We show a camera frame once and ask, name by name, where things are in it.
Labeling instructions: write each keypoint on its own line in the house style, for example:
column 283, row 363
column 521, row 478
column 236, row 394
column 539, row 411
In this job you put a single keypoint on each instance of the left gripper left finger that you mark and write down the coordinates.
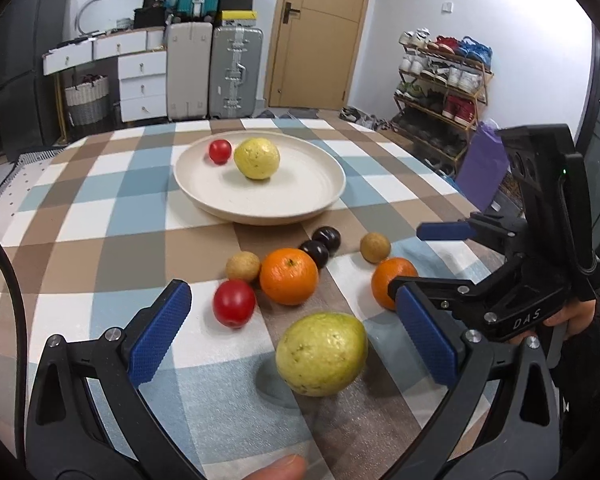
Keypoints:
column 87, row 418

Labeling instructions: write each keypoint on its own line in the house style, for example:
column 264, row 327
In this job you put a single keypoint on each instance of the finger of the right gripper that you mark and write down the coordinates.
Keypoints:
column 442, row 230

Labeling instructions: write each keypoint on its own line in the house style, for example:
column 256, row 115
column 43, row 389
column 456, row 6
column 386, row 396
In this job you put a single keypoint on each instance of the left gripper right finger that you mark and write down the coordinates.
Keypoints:
column 519, row 438

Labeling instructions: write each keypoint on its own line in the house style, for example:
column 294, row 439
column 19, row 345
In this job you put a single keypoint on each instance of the orange mandarin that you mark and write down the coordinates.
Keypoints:
column 288, row 276
column 384, row 274

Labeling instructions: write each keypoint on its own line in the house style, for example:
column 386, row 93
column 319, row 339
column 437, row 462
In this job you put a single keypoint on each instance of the brown longan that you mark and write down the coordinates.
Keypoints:
column 375, row 247
column 243, row 266

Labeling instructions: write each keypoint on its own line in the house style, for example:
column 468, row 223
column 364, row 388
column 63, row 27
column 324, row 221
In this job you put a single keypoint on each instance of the dark plum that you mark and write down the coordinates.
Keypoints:
column 317, row 251
column 329, row 237

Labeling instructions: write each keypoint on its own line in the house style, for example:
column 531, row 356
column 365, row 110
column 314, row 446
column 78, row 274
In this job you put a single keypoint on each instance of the large green-yellow guava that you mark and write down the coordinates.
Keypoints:
column 322, row 353

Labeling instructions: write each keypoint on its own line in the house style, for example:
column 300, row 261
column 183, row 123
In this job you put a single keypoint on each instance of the small yellow guava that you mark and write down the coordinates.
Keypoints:
column 257, row 158

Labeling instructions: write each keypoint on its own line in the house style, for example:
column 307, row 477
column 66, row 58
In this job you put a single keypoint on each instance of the red tomato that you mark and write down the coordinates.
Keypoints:
column 220, row 151
column 233, row 303

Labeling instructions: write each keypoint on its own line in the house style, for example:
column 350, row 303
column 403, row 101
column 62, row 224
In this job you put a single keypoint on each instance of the right hand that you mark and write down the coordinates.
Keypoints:
column 578, row 318

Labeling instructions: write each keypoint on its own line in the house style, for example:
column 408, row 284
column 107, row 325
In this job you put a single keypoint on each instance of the left hand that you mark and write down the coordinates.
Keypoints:
column 290, row 467

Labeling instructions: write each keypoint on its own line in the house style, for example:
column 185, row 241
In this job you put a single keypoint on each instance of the purple bag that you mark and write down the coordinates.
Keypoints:
column 484, row 166

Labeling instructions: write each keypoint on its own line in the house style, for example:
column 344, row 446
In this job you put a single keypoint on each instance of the wooden shoe rack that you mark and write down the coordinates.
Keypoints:
column 443, row 88

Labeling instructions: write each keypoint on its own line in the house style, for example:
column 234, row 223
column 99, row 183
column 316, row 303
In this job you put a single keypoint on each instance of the cream round plate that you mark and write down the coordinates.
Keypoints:
column 308, row 181

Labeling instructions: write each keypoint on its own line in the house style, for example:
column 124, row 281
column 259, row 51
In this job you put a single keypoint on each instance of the checkered tablecloth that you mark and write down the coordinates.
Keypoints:
column 98, row 232

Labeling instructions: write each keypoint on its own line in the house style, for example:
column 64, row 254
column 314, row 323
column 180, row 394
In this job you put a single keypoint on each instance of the wooden door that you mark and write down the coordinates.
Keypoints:
column 313, row 50

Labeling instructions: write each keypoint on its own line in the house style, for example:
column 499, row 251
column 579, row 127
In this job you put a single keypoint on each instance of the silver aluminium suitcase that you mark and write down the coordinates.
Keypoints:
column 234, row 71

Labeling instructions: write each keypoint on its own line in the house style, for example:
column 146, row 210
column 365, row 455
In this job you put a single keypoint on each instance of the yellow black shoebox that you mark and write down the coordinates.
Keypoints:
column 239, row 18

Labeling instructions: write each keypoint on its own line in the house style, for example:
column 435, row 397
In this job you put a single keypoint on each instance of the beige suitcase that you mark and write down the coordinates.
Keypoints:
column 188, row 53

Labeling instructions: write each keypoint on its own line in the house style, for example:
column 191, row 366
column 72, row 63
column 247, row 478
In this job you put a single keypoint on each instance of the wicker basket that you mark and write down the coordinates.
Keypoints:
column 88, row 101

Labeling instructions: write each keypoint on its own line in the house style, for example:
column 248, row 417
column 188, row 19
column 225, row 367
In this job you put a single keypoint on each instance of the white drawer desk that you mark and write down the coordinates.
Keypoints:
column 135, row 61

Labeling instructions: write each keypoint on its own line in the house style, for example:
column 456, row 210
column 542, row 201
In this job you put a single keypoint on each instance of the black refrigerator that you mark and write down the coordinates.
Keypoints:
column 28, row 115

